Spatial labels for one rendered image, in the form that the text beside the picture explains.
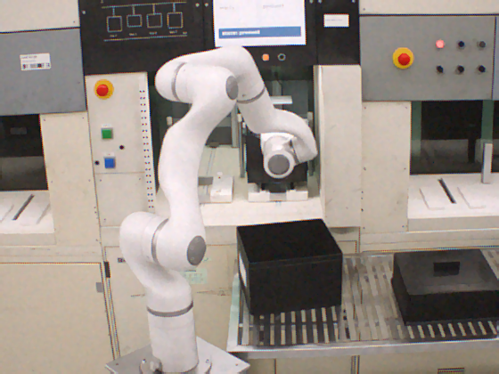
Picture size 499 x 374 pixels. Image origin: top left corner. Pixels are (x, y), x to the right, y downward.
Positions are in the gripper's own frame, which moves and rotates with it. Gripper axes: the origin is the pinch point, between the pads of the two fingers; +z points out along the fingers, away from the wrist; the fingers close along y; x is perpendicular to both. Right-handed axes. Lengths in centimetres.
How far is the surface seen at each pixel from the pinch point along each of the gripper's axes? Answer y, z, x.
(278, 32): 1.6, 1.7, 32.3
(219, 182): -21.2, 34.1, -28.7
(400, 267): 36, -33, -33
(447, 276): 49, -41, -33
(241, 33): -9.8, 1.8, 32.3
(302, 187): 8.9, 26.8, -28.7
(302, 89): 13, 92, -8
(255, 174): -7.7, 21.8, -21.3
